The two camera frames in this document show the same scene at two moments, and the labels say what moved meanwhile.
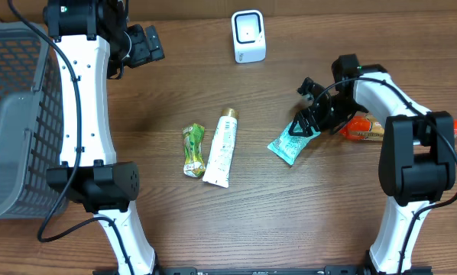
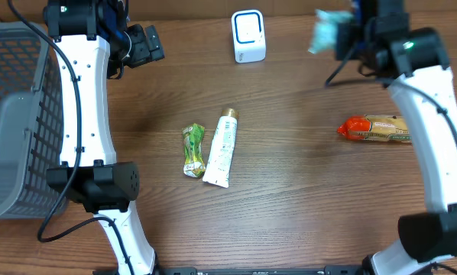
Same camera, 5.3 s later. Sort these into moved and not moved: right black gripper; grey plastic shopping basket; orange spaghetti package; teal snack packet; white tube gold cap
Moved: right black gripper; teal snack packet
Not moved: grey plastic shopping basket; white tube gold cap; orange spaghetti package
